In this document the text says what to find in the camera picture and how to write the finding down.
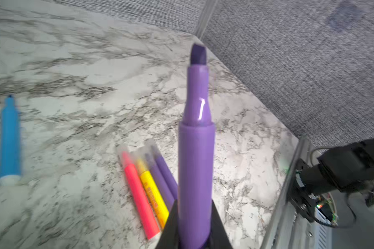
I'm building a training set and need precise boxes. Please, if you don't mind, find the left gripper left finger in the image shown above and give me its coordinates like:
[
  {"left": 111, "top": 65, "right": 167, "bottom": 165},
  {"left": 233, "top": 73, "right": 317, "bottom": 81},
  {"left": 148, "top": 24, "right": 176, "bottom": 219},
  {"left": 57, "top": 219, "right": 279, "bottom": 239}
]
[{"left": 155, "top": 201, "right": 179, "bottom": 249}]

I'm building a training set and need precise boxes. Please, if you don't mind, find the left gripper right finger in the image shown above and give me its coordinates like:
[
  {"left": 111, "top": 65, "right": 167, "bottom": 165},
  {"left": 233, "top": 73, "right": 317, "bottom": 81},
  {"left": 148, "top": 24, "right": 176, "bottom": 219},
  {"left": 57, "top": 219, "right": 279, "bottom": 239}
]
[{"left": 210, "top": 201, "right": 233, "bottom": 249}]

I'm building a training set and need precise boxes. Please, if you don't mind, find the purple highlighter pen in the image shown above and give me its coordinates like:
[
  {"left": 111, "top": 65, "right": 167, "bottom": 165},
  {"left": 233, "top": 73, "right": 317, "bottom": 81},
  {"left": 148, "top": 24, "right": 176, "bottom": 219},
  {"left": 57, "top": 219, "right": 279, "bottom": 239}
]
[
  {"left": 178, "top": 44, "right": 216, "bottom": 249},
  {"left": 146, "top": 139, "right": 178, "bottom": 200},
  {"left": 143, "top": 146, "right": 175, "bottom": 212}
]

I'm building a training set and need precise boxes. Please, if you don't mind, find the blue highlighter pen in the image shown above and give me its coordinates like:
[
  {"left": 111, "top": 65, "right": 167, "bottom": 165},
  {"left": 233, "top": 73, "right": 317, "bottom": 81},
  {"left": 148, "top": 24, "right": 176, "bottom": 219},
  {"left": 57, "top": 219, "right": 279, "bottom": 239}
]
[{"left": 0, "top": 95, "right": 21, "bottom": 186}]

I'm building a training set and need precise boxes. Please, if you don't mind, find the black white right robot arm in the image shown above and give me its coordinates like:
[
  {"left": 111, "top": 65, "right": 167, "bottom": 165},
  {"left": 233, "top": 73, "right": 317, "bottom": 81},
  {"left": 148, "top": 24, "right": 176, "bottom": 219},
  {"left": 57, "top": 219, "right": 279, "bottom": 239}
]
[{"left": 288, "top": 139, "right": 374, "bottom": 208}]

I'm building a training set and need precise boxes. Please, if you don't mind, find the yellow highlighter pen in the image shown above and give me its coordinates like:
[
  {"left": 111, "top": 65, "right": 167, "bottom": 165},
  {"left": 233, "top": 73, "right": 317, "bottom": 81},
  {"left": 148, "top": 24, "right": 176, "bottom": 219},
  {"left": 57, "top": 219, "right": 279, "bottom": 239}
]
[{"left": 134, "top": 147, "right": 169, "bottom": 229}]

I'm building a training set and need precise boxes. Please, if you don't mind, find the pink highlighter pen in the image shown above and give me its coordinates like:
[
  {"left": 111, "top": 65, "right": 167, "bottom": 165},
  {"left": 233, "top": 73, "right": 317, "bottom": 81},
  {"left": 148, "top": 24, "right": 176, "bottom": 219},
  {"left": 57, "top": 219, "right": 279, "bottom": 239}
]
[{"left": 116, "top": 144, "right": 160, "bottom": 240}]

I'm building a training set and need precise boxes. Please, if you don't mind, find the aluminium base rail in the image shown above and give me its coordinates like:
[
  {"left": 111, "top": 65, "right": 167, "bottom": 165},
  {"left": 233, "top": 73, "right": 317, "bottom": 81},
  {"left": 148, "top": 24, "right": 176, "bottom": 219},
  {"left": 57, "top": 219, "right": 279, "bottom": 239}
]
[{"left": 261, "top": 137, "right": 316, "bottom": 249}]

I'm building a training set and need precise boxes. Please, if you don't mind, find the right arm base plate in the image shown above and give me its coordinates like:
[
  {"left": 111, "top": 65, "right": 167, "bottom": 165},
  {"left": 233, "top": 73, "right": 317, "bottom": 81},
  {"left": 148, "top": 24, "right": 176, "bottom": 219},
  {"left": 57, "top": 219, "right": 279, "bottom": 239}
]
[{"left": 287, "top": 159, "right": 317, "bottom": 223}]

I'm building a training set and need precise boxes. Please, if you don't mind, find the white vented cable duct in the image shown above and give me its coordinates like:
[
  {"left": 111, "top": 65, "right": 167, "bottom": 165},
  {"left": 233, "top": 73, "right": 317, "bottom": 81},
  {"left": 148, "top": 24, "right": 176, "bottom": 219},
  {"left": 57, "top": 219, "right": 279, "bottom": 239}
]
[{"left": 312, "top": 222, "right": 332, "bottom": 249}]

